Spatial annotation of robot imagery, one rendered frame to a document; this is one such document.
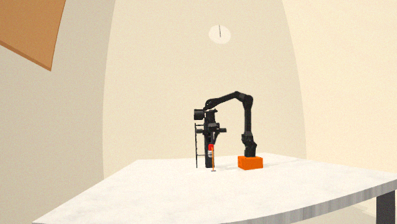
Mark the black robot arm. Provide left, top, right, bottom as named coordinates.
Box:
left=194, top=91, right=257, bottom=158

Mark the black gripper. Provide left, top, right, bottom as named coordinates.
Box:
left=196, top=119, right=227, bottom=145

